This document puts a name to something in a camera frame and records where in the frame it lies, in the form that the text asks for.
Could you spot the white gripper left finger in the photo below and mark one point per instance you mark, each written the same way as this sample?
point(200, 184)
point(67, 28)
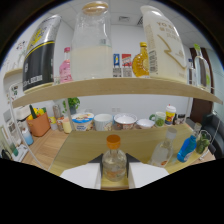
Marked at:
point(83, 175)

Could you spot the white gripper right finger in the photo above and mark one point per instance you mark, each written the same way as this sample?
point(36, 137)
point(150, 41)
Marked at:
point(148, 174)

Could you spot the clear bottle orange cap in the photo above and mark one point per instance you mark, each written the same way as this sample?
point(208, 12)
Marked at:
point(114, 165)

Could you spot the pale yellow cup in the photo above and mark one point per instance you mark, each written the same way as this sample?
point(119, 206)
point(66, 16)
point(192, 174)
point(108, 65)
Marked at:
point(66, 126)

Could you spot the white cup orange lid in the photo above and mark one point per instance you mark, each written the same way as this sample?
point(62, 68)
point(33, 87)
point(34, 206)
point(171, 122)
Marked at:
point(170, 115)

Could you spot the clear bottle red label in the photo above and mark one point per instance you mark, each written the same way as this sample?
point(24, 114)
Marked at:
point(161, 153)

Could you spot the blue liquid bottle grey cap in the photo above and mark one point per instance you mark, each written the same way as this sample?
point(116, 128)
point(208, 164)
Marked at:
point(187, 148)

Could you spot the small white bowl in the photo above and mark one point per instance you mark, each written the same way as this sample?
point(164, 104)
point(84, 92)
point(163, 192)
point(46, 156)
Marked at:
point(145, 124)

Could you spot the printed white tub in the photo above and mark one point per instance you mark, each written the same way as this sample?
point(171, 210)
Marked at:
point(82, 121)

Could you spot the green mug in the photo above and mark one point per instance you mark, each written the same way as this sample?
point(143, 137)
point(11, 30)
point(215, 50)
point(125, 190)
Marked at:
point(159, 120)

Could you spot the bowl with white powder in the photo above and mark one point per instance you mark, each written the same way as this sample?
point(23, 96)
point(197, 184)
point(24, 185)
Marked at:
point(125, 120)

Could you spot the glass shaker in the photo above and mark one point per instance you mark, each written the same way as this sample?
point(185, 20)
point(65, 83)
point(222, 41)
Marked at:
point(58, 118)

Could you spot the glass jar with limes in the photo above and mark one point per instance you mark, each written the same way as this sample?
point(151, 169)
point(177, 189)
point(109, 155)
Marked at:
point(203, 143)

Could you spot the dark small bottles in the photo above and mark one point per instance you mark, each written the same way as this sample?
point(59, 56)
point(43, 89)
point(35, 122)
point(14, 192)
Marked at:
point(181, 119)

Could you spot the orange storage basket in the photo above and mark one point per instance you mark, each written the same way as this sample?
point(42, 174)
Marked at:
point(39, 126)

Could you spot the white tray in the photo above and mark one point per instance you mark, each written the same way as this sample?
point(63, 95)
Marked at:
point(20, 151)

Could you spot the green potted plant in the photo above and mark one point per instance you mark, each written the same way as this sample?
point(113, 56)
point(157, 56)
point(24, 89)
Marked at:
point(71, 104)

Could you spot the black chair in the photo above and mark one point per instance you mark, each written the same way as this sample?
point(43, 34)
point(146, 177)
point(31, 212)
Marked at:
point(215, 136)

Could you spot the black kettle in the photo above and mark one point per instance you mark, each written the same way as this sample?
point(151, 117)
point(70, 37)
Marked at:
point(6, 154)

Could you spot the two-tier wooden shelf rack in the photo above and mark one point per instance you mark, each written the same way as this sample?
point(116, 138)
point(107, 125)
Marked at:
point(100, 87)

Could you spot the pink bottle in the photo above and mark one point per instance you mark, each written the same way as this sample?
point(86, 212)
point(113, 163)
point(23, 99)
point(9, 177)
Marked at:
point(65, 70)

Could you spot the amber syrup bottle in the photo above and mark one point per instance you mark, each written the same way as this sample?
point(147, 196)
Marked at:
point(140, 63)

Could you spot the large glass jar cork lid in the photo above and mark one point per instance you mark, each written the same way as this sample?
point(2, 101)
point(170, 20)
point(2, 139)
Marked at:
point(91, 56)

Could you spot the large black silver can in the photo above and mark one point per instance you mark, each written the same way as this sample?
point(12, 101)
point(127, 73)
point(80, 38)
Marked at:
point(40, 60)

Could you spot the large white milk bottle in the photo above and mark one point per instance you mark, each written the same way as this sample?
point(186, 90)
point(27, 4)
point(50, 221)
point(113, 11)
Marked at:
point(165, 46)

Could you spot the ceiling air vent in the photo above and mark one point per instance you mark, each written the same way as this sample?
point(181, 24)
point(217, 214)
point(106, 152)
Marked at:
point(140, 21)

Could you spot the red wall poster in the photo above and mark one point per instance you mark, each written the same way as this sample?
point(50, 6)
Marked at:
point(126, 65)

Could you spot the blue wall poster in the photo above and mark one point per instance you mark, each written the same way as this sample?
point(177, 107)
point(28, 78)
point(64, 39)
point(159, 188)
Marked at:
point(116, 65)

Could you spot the wooden wall shelf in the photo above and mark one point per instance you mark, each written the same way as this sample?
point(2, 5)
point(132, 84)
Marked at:
point(12, 73)

